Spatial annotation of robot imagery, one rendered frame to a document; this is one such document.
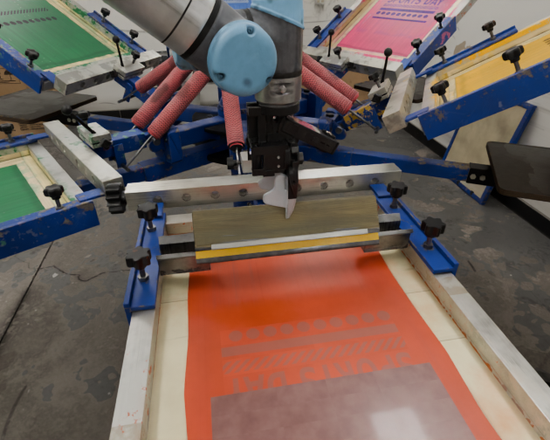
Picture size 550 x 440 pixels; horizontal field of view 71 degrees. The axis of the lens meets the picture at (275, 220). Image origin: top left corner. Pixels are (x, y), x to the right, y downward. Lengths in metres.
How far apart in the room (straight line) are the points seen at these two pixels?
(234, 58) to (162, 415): 0.47
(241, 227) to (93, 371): 1.38
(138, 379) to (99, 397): 1.27
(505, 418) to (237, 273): 0.49
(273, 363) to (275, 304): 0.13
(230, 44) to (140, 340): 0.45
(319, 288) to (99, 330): 1.53
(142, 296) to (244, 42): 0.46
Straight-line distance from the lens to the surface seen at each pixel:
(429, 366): 0.68
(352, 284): 0.78
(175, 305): 0.75
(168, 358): 0.67
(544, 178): 1.41
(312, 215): 0.74
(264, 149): 0.64
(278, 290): 0.75
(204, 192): 0.94
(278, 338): 0.67
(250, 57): 0.44
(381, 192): 0.99
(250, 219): 0.72
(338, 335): 0.68
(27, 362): 2.15
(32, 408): 1.97
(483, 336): 0.71
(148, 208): 0.84
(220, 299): 0.74
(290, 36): 0.61
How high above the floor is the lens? 1.47
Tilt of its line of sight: 33 degrees down
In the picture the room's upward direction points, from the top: straight up
